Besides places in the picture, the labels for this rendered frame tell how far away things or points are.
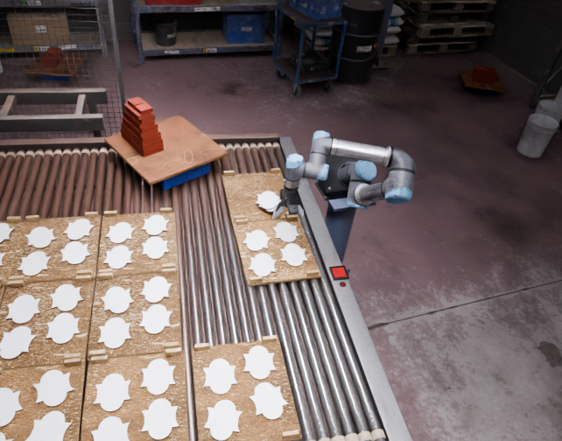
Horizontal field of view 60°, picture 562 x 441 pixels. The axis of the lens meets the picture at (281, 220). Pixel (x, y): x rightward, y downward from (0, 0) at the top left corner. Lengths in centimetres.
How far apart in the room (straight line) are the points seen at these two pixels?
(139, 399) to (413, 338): 201
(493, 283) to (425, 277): 51
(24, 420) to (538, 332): 312
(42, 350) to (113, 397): 36
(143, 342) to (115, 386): 20
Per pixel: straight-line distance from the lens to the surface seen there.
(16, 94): 358
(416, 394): 316
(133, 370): 196
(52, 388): 198
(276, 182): 276
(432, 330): 348
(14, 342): 213
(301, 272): 226
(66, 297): 222
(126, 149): 284
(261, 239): 238
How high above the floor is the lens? 259
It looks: 41 degrees down
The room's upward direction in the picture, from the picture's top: 7 degrees clockwise
